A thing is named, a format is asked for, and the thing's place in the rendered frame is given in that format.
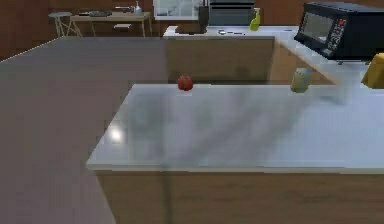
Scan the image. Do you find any red tomato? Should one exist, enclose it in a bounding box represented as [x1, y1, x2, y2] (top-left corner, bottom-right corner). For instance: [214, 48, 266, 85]
[177, 74, 194, 92]

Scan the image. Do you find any black coffee machine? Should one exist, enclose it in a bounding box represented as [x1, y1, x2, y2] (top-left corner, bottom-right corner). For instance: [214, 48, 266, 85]
[197, 4, 210, 34]

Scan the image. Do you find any yellow box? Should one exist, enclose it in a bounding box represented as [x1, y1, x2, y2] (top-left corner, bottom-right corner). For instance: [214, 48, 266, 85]
[361, 52, 384, 90]

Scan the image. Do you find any light wooden table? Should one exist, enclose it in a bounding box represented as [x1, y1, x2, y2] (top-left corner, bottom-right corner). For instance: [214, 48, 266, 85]
[66, 11, 153, 38]

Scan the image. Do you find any wooden kitchen counter white top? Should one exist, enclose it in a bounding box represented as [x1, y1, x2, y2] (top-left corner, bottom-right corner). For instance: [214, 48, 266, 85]
[86, 25, 384, 224]

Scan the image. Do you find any dark flat pan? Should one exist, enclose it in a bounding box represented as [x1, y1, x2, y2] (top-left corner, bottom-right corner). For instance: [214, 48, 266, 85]
[88, 10, 113, 18]

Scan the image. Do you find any green spray bottle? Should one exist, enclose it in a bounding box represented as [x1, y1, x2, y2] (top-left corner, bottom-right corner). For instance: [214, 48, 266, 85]
[249, 8, 261, 32]

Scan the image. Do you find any grey round stool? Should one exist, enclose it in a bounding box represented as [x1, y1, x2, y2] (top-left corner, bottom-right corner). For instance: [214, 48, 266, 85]
[48, 11, 73, 38]

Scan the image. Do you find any grey kettle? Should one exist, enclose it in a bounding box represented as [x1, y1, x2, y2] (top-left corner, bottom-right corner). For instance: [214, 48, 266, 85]
[132, 0, 144, 15]

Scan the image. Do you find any black microwave oven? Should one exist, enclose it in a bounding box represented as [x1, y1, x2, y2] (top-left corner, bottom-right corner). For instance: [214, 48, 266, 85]
[293, 1, 384, 62]

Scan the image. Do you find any black stove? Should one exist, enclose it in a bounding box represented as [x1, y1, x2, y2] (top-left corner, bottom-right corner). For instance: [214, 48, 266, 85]
[208, 0, 256, 27]

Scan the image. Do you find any white framed window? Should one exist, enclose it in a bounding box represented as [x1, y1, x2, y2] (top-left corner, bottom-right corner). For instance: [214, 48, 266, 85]
[152, 0, 205, 21]

